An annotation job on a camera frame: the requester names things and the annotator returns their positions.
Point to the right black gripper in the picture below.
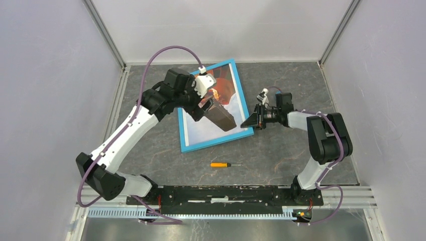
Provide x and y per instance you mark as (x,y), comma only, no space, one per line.
(256,119)

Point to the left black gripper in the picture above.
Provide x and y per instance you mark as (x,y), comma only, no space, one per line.
(196,112)

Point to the blue picture frame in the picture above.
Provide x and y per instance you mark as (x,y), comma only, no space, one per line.
(228,92)

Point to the yellow handled screwdriver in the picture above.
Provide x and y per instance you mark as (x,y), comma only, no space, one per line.
(223,165)

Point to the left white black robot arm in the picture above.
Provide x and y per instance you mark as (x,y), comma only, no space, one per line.
(99,169)

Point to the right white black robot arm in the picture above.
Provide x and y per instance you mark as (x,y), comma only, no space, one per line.
(328,139)

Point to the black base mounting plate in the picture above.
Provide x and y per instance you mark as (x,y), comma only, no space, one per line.
(230,199)

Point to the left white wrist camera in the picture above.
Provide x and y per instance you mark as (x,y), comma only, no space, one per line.
(203,82)

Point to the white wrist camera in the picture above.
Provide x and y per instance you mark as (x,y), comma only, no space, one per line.
(203,82)
(262,96)

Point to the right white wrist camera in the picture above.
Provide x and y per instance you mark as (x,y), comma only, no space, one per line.
(262,96)

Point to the light blue cable comb strip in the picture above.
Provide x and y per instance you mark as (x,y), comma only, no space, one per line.
(143,213)

